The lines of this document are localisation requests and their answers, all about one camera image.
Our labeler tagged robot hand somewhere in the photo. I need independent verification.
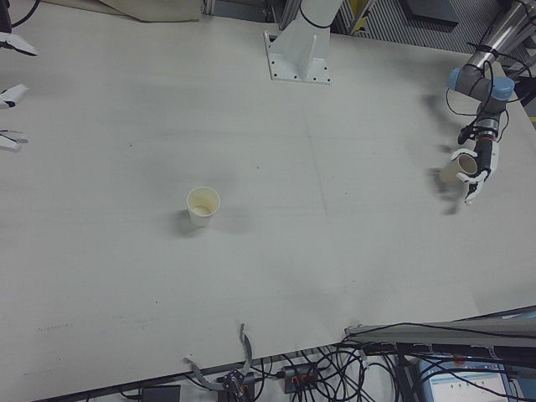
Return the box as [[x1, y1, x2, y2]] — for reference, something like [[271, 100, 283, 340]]
[[450, 140, 502, 206], [0, 32, 39, 154]]

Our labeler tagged white paper cup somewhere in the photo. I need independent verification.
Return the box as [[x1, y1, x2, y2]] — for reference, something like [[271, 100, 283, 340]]
[[438, 151, 480, 185], [186, 186, 222, 229]]

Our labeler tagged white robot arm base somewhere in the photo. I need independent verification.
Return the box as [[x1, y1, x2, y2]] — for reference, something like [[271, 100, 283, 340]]
[[297, 0, 343, 29]]

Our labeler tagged grey ribbed mat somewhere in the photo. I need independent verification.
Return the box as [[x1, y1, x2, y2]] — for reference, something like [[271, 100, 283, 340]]
[[334, 0, 475, 54]]

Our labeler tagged dark grey box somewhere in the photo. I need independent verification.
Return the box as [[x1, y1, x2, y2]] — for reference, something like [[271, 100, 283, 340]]
[[400, 0, 458, 23]]

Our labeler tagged light blue teach pendant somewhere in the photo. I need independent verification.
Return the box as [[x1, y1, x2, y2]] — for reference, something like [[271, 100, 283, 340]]
[[416, 358, 523, 402]]

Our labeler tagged black adapter box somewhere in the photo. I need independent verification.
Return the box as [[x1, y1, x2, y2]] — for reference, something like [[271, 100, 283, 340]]
[[140, 385, 182, 402]]

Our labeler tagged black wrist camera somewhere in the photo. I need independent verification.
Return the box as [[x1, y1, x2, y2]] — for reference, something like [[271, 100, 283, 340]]
[[457, 122, 477, 146]]

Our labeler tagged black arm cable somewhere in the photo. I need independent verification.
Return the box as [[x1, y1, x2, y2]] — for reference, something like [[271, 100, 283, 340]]
[[443, 40, 529, 143]]

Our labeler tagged aluminium frame beam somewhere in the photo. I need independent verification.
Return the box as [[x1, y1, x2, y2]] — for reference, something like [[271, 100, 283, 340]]
[[343, 307, 536, 349]]

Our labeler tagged yellow black striped post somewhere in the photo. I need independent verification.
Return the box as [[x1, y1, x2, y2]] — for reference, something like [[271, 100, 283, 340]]
[[348, 0, 377, 35]]

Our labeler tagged white metal pedestal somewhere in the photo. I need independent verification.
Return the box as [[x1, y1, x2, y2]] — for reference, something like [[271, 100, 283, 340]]
[[263, 18, 334, 86]]

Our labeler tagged black red-switch power strip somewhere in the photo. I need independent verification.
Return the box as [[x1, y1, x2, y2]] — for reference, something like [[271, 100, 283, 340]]
[[281, 363, 320, 394]]

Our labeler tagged grey flat strap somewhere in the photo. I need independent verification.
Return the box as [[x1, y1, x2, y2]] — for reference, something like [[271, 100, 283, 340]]
[[183, 356, 223, 393], [239, 322, 255, 374]]

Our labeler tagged black camera module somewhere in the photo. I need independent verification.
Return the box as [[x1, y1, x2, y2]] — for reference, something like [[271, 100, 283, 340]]
[[217, 370, 256, 401]]

